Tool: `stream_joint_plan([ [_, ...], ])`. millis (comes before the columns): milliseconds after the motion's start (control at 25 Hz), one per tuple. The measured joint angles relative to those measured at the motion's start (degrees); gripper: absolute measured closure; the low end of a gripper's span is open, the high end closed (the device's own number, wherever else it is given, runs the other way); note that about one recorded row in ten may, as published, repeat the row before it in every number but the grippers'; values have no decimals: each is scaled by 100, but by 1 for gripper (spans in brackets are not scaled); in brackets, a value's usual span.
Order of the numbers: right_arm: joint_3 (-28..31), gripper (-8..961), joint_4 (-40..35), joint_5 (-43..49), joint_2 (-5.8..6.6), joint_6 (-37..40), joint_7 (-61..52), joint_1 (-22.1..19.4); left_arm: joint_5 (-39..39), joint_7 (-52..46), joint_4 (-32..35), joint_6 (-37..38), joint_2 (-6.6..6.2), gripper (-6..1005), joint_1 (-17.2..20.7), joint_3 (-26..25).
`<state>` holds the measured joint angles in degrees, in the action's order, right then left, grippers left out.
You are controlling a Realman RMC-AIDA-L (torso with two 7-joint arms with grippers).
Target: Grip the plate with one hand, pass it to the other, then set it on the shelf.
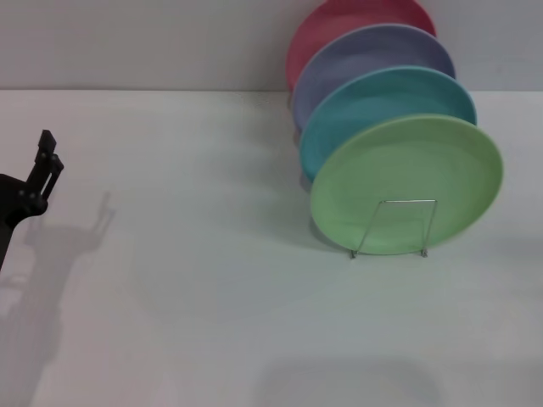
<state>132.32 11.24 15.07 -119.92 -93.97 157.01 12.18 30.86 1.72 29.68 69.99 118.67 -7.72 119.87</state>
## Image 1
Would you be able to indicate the red plastic plate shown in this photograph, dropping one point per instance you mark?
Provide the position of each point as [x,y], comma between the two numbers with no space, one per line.
[339,19]

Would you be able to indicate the green plastic plate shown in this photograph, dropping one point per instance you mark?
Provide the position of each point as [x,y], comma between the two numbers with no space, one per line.
[407,178]

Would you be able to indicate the purple plastic plate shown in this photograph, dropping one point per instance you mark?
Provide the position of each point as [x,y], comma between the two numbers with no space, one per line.
[373,51]

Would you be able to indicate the cyan plastic plate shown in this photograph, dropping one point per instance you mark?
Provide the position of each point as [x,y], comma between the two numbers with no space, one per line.
[360,102]

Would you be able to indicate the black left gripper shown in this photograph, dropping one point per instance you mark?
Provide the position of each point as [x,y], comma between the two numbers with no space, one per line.
[10,199]

